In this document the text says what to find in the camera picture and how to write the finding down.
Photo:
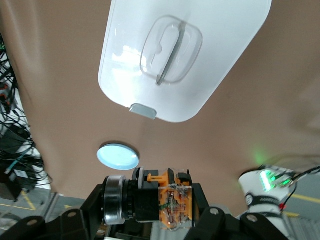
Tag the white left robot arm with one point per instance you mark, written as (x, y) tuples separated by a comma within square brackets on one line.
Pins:
[(255, 207)]

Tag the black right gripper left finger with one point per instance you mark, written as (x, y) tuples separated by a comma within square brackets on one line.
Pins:
[(50, 227)]

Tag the black power adapter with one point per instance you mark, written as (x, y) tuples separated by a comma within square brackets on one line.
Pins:
[(23, 180)]

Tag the white lidded storage box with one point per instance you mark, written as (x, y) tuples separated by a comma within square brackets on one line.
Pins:
[(130, 75)]

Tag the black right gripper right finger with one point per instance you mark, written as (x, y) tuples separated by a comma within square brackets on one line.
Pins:
[(225, 227)]

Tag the light blue round plate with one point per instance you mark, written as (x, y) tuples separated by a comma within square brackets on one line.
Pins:
[(117, 157)]

